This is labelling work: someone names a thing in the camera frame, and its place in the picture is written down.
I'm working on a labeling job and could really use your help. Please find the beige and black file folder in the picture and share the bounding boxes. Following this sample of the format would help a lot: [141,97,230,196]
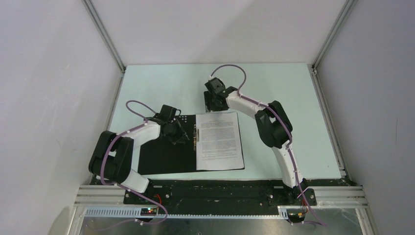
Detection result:
[138,113,246,176]

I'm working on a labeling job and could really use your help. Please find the printed text paper sheets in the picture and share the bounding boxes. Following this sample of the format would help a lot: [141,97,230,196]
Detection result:
[195,112,245,171]

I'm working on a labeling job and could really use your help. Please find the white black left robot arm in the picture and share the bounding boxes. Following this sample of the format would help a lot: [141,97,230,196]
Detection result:
[88,105,189,204]

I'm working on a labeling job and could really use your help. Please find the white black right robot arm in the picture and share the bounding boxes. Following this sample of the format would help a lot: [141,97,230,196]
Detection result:
[204,77,304,205]

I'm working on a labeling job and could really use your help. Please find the metal folder clip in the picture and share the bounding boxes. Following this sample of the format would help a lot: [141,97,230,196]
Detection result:
[193,124,199,151]

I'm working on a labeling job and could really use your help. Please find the left controller board with leds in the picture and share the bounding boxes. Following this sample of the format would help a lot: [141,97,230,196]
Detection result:
[140,208,158,216]

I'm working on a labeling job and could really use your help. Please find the controller board with leds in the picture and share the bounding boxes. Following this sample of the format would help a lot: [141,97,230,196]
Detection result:
[286,212,306,224]
[140,208,158,216]

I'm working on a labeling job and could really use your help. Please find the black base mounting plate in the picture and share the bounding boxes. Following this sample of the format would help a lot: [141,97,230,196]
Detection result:
[123,180,317,216]

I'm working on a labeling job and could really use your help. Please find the right controller board with leds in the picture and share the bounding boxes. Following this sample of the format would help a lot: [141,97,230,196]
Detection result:
[286,212,306,224]

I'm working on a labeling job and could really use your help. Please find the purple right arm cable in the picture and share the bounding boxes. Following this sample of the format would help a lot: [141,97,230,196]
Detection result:
[209,64,328,228]

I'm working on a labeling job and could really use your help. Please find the aluminium frame rail front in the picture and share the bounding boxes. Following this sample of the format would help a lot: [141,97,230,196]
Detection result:
[74,186,369,219]

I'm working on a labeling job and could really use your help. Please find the left aluminium corner post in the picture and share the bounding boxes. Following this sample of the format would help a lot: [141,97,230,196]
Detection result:
[81,0,126,73]

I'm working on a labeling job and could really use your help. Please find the aluminium corner post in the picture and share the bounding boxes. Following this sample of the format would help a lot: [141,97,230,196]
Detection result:
[81,0,126,73]
[312,0,358,71]

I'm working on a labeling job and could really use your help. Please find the right aluminium corner post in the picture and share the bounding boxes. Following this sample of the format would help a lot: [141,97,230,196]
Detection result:
[312,0,358,71]

